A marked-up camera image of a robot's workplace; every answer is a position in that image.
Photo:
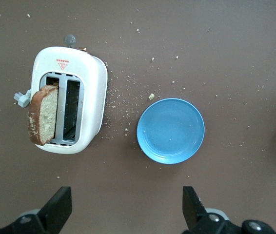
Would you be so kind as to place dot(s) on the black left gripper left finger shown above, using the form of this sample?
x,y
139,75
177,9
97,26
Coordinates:
x,y
55,212

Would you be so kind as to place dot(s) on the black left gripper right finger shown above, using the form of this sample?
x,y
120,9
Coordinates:
x,y
194,214

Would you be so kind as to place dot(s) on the brown bread slice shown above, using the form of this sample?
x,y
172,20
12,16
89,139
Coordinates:
x,y
46,114

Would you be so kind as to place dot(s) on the blue plate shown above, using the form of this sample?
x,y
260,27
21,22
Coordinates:
x,y
171,130

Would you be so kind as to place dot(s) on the grey toaster power plug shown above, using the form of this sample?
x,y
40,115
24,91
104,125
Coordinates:
x,y
22,99

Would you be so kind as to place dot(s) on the white toaster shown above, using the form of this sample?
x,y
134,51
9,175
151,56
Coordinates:
x,y
92,97

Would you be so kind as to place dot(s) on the large bread crumb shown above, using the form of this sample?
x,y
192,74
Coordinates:
x,y
151,96

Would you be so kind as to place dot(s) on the brown tablecloth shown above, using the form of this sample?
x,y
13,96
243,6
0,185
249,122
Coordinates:
x,y
213,48

